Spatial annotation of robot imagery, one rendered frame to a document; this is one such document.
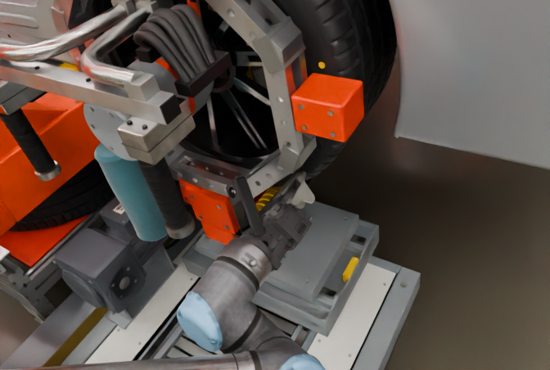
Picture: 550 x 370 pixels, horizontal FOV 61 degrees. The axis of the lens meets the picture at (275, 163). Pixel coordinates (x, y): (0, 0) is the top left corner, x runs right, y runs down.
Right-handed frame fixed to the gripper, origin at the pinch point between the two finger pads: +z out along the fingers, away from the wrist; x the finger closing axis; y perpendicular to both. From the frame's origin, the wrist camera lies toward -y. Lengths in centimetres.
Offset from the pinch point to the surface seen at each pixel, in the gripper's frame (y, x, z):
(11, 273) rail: -31, -74, -38
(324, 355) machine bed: 43, -36, -9
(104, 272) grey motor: -14, -48, -28
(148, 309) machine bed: 5, -75, -21
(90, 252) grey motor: -20, -52, -25
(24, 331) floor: -18, -108, -44
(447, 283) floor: 63, -27, 31
